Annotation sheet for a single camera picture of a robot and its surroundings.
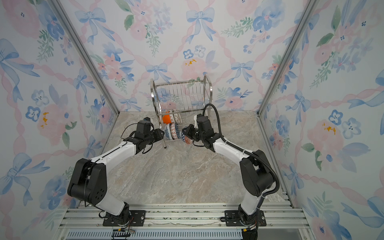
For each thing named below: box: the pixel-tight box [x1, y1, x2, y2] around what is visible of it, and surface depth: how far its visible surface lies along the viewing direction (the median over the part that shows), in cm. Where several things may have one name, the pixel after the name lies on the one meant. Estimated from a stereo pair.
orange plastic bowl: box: [162, 114, 171, 125], surface depth 102 cm
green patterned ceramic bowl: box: [172, 113, 179, 125], surface depth 102 cm
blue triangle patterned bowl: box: [170, 122, 179, 140], surface depth 94 cm
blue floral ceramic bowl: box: [164, 123, 173, 140], surface depth 94 cm
